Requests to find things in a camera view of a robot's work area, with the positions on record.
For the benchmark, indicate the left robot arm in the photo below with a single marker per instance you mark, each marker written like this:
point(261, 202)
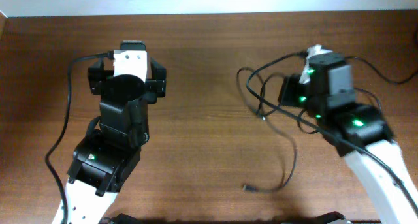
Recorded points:
point(110, 149)

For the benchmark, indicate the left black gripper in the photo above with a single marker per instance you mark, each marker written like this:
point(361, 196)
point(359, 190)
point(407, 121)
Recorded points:
point(158, 76)

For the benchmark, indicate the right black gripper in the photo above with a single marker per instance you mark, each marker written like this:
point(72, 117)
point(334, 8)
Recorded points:
point(289, 91)

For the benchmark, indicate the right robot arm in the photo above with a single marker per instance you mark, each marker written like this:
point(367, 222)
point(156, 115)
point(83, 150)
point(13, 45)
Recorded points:
point(359, 132)

